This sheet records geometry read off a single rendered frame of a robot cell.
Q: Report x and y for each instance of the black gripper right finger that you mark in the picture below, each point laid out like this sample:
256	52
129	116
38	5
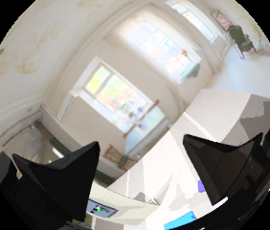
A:
217	165

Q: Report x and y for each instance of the purple cube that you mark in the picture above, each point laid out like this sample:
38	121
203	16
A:
200	186

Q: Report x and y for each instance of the white flat rectangular block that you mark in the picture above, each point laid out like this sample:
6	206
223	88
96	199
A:
218	204

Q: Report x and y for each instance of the blue flat square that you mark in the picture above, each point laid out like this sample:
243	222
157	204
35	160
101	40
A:
190	217

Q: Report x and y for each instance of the grey panel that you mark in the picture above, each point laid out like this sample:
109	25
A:
118	208

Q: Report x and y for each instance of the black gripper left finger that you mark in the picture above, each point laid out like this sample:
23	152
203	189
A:
67	180

